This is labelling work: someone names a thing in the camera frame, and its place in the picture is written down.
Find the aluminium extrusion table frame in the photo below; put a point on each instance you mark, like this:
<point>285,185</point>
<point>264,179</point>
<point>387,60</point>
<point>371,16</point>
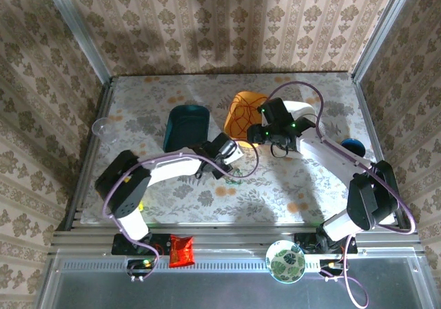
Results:
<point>241,231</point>

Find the teal plastic bin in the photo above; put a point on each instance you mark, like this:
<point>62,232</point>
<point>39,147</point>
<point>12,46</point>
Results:
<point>187,126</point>

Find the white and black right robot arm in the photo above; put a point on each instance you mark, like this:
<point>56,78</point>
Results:
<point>327,150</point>

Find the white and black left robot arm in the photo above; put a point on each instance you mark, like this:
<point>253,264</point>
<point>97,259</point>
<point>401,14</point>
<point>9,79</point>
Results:
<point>175,167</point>

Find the aluminium frame post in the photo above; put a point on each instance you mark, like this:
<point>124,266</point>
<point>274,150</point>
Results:
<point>80,33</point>
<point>384,29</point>

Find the small black controller board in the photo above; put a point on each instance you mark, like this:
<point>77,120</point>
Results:
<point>138,264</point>
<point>330,265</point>

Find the orange plastic bin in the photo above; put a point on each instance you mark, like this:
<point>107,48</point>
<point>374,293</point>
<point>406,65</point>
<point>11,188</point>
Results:
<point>241,97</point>

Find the clear plastic cup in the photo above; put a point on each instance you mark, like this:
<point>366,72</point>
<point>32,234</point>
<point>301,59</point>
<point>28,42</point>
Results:
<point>102,129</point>

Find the red foil snack packet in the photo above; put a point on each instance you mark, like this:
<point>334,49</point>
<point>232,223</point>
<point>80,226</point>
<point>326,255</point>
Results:
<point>181,252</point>

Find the yellow rubber toy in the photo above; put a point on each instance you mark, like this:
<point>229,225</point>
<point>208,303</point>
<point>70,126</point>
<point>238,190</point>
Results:
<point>140,206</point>

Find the grey sheet metal tray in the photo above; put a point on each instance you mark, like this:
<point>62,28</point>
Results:
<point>224,291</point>

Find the floral table mat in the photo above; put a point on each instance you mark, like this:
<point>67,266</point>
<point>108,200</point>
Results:
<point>193,88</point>

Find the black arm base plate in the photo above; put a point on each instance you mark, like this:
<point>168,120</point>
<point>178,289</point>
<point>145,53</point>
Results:
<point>351,247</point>
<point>119,245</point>

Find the leaf print bowl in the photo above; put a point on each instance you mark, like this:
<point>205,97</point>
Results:
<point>285,262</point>

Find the blue round lid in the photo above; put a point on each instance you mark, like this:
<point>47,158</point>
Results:
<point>353,146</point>

